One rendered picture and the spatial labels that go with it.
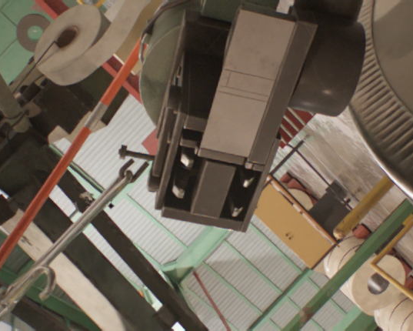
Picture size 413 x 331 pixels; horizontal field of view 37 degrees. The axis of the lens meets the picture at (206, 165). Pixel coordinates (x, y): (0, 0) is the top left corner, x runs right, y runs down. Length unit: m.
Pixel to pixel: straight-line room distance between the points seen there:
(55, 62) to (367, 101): 0.73
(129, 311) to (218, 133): 0.88
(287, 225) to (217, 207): 10.10
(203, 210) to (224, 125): 0.08
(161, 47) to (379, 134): 0.21
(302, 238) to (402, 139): 10.29
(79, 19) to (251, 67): 0.83
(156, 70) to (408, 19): 0.26
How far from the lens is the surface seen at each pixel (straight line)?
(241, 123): 0.45
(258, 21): 0.41
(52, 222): 1.25
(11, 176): 1.25
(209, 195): 0.49
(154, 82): 0.61
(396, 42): 0.65
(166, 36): 0.58
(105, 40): 1.16
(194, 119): 0.47
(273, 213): 10.41
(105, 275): 1.29
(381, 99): 0.58
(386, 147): 0.52
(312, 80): 0.45
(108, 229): 1.24
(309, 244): 10.90
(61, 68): 1.17
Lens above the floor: 1.45
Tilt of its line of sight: level
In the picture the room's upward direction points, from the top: 136 degrees counter-clockwise
